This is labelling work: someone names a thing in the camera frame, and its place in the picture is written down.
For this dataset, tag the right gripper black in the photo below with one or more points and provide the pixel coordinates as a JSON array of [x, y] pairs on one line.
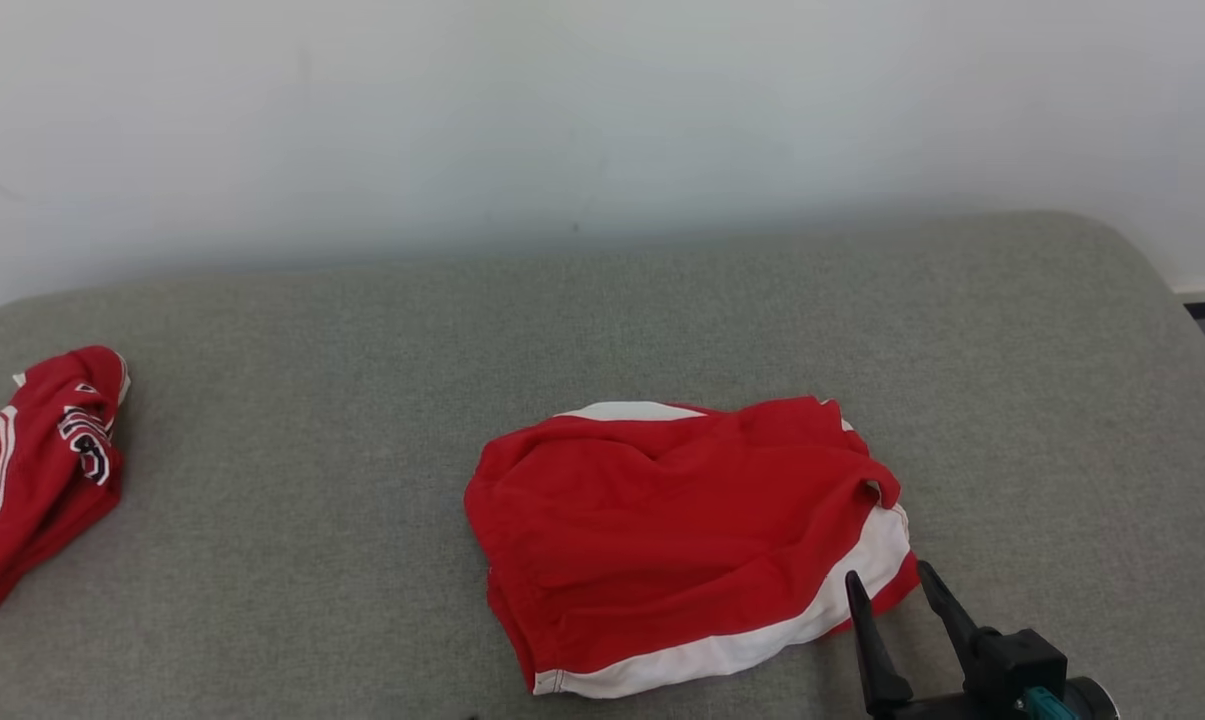
[[947, 708]]

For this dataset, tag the red white-trimmed shorts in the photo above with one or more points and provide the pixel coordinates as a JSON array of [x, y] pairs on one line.
[[662, 540]]

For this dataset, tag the red white-sleeved t-shirt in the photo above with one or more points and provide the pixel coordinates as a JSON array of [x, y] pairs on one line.
[[32, 480]]

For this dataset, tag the grey fabric sofa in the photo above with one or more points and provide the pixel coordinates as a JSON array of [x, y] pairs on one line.
[[362, 500]]

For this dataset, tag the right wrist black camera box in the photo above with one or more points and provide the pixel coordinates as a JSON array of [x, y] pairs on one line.
[[1012, 660]]

